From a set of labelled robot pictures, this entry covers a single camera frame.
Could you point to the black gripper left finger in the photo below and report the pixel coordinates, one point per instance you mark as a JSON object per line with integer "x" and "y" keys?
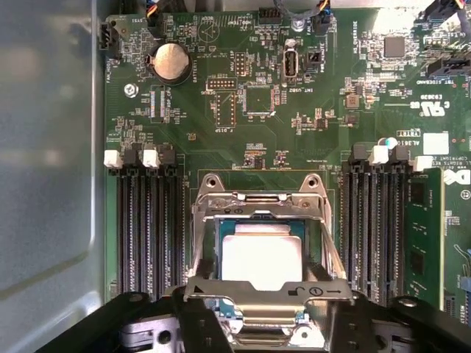
{"x": 95, "y": 331}

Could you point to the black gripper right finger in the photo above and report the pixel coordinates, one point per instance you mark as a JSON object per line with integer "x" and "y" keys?
{"x": 441, "y": 331}

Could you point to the metal CPU socket cover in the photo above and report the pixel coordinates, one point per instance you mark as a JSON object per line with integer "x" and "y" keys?
{"x": 221, "y": 292}

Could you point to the silver CPU with green edge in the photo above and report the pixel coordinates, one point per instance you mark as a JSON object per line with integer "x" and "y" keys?
{"x": 261, "y": 257}

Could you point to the CPU socket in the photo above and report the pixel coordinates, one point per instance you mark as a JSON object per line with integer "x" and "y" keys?
{"x": 257, "y": 340}

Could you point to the green installed RAM stick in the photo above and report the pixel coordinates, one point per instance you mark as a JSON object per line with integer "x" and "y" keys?
{"x": 423, "y": 228}

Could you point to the dark grey PC case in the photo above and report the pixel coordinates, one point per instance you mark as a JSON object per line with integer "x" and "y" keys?
{"x": 44, "y": 147}

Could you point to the green motherboard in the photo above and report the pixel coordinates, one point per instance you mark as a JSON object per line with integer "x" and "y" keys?
{"x": 312, "y": 128}

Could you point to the silver coin cell battery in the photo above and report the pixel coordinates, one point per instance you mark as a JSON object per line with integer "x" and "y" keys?
{"x": 171, "y": 64}

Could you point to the internal USB port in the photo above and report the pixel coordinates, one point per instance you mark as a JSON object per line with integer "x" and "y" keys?
{"x": 290, "y": 64}

